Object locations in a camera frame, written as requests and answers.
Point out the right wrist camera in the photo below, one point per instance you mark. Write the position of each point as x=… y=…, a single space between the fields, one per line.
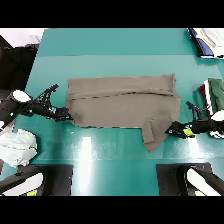
x=196 y=111

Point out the white folded garment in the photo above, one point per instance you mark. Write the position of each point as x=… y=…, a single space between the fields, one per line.
x=213 y=38

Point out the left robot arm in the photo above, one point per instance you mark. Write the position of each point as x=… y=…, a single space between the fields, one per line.
x=15 y=103

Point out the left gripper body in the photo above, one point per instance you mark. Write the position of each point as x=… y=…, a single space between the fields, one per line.
x=62 y=114

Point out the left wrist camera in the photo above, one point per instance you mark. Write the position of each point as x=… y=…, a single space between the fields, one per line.
x=46 y=94

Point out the brown shirt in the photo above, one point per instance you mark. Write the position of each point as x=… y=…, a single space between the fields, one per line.
x=123 y=106

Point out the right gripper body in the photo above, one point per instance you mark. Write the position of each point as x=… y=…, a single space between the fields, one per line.
x=176 y=129

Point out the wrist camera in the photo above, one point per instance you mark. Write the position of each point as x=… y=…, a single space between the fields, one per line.
x=196 y=111
x=46 y=94

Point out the navy garment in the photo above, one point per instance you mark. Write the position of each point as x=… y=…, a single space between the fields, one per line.
x=196 y=43

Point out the red garment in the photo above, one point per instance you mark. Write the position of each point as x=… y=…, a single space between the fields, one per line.
x=202 y=91

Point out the green garment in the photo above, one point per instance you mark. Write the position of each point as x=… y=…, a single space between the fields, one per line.
x=217 y=93

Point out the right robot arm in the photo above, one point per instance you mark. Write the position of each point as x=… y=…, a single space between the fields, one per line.
x=206 y=125

